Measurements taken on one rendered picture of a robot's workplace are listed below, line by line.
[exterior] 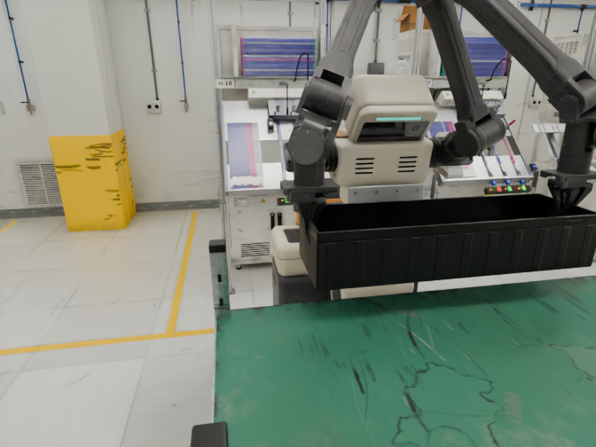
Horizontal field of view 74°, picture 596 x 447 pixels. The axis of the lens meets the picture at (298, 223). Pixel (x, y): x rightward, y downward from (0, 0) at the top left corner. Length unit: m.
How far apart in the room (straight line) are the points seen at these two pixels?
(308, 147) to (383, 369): 0.37
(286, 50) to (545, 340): 2.44
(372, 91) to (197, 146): 3.51
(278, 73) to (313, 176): 2.21
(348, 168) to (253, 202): 1.81
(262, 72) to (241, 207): 0.94
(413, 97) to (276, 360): 0.72
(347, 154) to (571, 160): 0.50
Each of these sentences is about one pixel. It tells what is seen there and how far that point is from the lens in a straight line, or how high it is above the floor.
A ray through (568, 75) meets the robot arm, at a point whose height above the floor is 1.38.
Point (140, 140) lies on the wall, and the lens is 4.50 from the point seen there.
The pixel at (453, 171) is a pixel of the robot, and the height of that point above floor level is 1.12.
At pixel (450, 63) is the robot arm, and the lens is 1.11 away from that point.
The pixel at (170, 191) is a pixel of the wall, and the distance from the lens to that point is 4.56.
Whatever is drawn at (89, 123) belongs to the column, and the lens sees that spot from 4.05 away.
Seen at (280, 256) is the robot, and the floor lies 0.77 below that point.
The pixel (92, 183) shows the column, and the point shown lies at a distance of 4.14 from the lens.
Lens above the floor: 1.38
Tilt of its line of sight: 20 degrees down
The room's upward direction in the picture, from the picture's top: straight up
